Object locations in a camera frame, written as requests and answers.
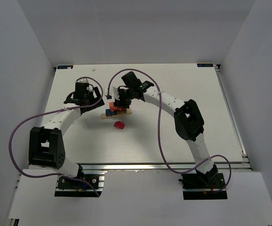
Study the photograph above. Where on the natural wood block hotel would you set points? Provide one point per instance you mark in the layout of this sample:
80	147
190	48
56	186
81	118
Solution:
129	111

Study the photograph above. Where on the blue wood block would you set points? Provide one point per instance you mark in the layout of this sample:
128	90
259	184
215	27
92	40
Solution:
108	112

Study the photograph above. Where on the orange arch block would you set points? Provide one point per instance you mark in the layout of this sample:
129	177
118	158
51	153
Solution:
115	109

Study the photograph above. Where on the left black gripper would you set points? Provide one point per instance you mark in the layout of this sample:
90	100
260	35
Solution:
94	103

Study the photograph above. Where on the aluminium table rail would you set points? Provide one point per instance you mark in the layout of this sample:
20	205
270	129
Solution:
231	114
177	167

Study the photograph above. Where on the red roof block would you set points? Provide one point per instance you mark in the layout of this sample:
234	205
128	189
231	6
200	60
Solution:
119	125

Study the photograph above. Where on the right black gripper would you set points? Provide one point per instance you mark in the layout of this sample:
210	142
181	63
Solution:
123	101

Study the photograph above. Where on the aluminium table rail right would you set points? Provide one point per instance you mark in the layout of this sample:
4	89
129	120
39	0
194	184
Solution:
231	114

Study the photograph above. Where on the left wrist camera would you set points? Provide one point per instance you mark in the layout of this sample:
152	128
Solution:
83	80

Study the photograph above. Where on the brown wood block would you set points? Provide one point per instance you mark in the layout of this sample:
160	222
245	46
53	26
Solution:
122	111

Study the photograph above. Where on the aluminium table rail front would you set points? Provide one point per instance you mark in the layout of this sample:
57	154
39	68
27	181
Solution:
177	167

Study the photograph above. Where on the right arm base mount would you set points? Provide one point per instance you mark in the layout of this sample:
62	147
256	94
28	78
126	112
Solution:
193	188

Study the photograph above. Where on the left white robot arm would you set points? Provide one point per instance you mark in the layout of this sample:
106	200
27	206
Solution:
46	145

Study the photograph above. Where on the right blue table label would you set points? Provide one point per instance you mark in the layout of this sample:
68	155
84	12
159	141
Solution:
205	65

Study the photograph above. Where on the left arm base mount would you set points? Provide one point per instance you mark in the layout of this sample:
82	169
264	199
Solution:
70	188

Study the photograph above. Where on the small natural wood block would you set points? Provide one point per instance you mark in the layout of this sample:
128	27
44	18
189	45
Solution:
104	116

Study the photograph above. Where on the blue table label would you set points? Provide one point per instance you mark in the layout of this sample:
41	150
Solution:
205	65
64	67

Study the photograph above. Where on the left blue table label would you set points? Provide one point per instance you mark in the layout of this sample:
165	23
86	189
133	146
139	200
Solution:
64	67

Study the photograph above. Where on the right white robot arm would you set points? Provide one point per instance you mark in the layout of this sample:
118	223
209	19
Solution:
188	121

